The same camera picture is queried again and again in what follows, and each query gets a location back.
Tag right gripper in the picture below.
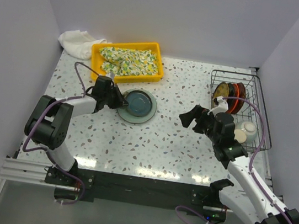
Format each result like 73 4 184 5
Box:
175 103 223 145

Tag dark blue small plate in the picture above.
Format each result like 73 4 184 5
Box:
125 90 153 118

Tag large celadon green plate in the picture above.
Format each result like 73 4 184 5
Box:
117 89 157 124

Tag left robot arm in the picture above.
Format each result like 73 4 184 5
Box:
22 76 129 190

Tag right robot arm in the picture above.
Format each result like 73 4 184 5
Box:
179 105 299 224

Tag yellow plastic tray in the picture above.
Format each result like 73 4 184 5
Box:
91 42 164 83

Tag lemon print cloth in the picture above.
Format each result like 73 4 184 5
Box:
99 47 159 76

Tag yellow patterned plate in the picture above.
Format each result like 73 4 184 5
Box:
213 82 229 98

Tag dark red lacquer plate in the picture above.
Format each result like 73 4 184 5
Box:
232 82 246 114

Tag beige cup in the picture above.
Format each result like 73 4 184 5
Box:
234 129 247 144

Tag pale green bowl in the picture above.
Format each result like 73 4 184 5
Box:
236 121 258 143

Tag white cloth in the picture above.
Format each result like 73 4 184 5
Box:
58 30 109 61

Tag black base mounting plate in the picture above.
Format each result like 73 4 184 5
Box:
45 166 228 224

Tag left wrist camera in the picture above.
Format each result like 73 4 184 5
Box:
106 72 115 81

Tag black wire dish rack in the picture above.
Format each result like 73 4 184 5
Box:
210 70 273 153

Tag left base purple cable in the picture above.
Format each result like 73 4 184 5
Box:
54 173 89 208

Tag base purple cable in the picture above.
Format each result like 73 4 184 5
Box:
173 204 255 224
54 173 89 208

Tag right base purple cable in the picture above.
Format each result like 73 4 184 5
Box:
173 204 255 224

